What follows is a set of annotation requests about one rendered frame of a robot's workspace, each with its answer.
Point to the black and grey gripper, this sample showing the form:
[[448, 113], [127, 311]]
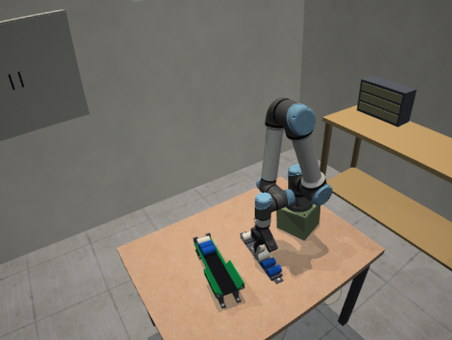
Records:
[[259, 242]]

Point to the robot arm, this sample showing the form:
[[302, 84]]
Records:
[[297, 119]]

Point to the blue plastic bar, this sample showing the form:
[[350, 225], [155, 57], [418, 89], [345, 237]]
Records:
[[208, 250], [268, 263], [274, 270], [205, 244]]

